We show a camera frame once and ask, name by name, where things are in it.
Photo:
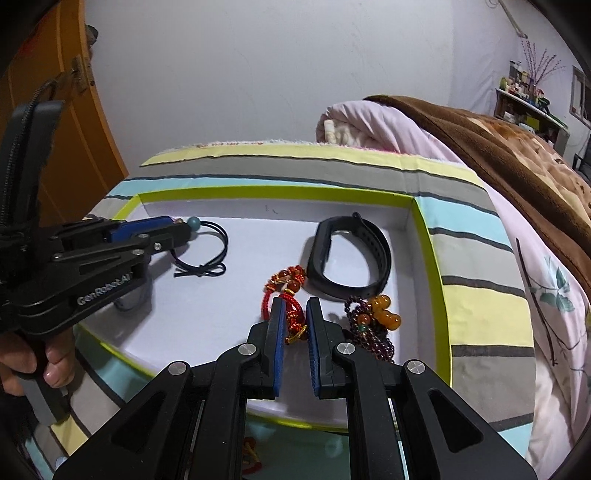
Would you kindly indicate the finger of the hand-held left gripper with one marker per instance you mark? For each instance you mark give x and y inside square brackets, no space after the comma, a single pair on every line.
[138,228]
[161,243]

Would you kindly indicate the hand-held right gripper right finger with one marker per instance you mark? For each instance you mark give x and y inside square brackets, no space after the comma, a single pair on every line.
[315,350]

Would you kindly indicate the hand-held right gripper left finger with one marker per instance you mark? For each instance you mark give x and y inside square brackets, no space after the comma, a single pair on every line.
[277,350]

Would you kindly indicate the black wristband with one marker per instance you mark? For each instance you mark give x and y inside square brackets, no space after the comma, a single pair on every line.
[316,258]

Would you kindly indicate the shallow green cardboard box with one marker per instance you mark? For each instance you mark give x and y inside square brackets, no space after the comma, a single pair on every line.
[258,240]

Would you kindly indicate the person's left hand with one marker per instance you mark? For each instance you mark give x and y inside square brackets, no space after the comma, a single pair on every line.
[60,364]

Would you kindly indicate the wooden door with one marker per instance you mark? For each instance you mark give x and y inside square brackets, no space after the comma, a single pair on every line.
[92,138]

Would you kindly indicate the metal door hinge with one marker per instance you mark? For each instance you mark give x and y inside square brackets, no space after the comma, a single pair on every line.
[82,74]

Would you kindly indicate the pink floral quilt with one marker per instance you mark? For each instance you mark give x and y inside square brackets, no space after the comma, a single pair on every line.
[369,124]

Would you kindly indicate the brown blanket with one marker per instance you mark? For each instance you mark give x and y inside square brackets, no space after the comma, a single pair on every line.
[508,161]

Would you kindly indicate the grey shelf desk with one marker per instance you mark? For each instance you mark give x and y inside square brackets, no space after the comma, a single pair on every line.
[517,115]

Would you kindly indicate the small green box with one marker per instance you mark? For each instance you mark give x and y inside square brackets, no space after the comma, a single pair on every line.
[533,121]

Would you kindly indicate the cluster of small bottles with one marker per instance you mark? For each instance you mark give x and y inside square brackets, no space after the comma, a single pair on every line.
[521,85]

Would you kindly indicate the purple flower branches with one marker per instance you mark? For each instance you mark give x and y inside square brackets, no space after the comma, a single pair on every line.
[540,64]

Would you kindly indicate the window with metal frame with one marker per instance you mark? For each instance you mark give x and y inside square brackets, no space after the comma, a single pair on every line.
[579,92]

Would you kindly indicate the white wall pipe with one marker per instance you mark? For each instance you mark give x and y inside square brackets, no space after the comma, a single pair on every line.
[512,21]

